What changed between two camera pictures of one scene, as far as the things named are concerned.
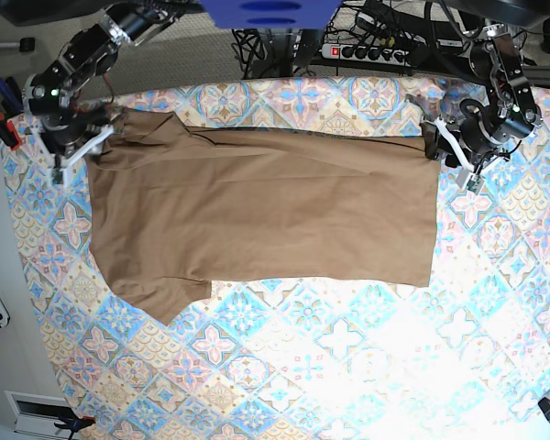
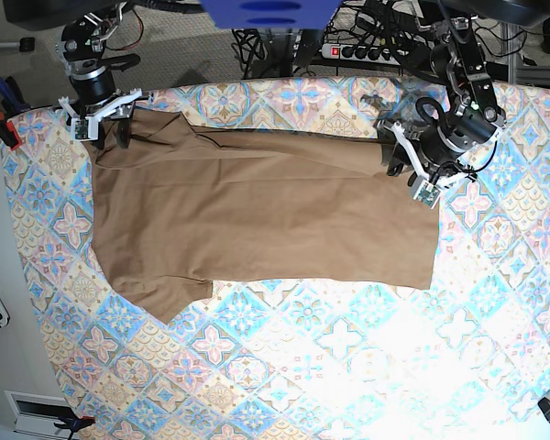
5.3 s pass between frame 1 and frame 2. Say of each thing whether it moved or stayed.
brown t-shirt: stayed
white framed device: stayed
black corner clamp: stayed
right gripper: moved
